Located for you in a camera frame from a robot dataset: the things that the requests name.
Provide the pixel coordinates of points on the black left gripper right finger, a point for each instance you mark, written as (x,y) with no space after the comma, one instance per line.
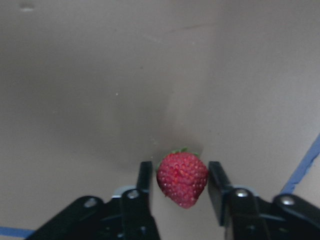
(246,216)

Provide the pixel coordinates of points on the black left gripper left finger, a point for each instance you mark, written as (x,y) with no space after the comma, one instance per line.
(127,216)

